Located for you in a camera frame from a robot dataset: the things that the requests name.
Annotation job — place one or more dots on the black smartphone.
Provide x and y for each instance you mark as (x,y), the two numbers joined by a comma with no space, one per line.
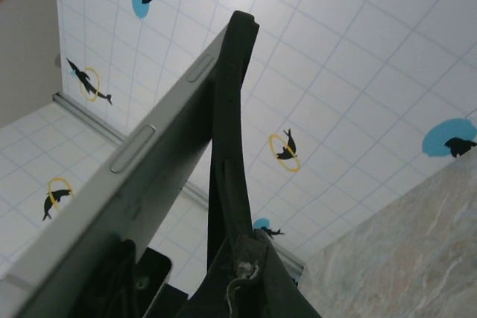
(167,109)

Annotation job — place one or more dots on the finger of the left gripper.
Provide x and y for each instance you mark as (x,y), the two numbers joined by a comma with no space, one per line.
(123,277)

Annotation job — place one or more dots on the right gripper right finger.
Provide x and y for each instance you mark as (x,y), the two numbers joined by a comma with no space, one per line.
(287,295)

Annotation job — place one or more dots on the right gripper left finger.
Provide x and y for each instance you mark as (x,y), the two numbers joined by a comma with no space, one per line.
(216,288)

